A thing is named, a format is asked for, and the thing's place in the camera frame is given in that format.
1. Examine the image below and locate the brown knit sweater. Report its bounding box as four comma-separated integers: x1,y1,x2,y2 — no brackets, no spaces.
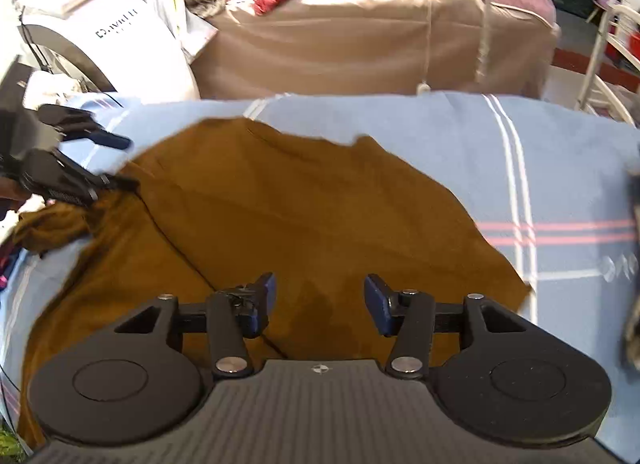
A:
10,115,533,450

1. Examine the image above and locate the red dark clothing bundle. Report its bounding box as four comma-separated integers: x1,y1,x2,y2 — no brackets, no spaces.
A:
0,240,21,291

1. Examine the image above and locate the white appliance machine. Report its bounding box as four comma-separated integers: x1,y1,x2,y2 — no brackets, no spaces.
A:
1,0,200,102

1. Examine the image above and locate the light blue striped blanket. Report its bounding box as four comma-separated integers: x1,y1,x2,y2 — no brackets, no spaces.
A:
4,93,639,463

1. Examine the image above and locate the checkered dark cream blanket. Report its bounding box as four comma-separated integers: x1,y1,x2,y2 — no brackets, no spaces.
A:
621,157,640,370

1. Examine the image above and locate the beige covered mattress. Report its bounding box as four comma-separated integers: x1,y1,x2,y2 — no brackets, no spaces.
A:
191,0,560,99

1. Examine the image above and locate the white metal rack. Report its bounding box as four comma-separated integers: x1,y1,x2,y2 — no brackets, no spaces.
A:
575,0,639,128

